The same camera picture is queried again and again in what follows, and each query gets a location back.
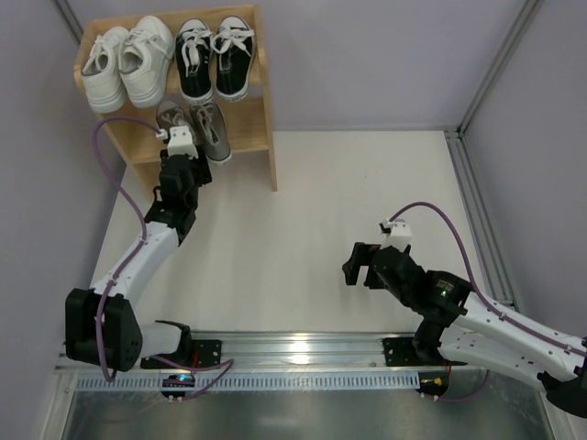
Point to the right aluminium frame rail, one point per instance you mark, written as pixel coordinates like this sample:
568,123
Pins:
495,276

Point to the right corner aluminium post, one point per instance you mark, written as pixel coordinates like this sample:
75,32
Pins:
513,37

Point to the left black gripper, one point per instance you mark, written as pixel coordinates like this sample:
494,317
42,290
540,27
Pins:
184,164

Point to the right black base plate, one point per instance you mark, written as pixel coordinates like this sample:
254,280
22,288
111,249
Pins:
398,352

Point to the grey canvas sneaker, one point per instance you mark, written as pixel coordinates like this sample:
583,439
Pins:
209,123
170,114

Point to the grey slotted cable duct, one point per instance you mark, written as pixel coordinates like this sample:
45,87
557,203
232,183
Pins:
255,381

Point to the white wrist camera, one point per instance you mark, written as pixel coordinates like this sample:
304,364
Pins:
180,141
397,234

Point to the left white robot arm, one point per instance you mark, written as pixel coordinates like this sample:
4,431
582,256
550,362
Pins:
101,327

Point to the aluminium mounting rail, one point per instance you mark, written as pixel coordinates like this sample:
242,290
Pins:
307,351

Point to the left corner aluminium post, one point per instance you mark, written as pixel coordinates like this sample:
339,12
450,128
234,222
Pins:
70,20

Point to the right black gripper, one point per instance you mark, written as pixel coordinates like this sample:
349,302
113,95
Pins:
371,267

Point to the black canvas sneaker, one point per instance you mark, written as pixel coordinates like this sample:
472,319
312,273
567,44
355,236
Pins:
234,45
193,52

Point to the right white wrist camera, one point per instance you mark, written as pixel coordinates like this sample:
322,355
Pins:
397,234

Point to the corner aluminium post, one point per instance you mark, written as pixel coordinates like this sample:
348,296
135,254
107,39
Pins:
513,37
70,20

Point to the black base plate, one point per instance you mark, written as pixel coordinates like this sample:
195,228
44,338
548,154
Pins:
191,353
398,352

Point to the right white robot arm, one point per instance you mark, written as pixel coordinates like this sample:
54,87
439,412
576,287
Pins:
462,326

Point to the wooden two-tier shoe shelf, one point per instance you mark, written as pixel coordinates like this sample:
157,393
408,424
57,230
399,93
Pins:
248,121

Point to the white sneaker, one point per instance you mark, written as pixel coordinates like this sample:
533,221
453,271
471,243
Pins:
104,89
144,60

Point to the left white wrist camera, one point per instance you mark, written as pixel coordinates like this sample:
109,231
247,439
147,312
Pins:
180,141

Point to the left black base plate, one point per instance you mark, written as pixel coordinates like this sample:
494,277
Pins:
191,353

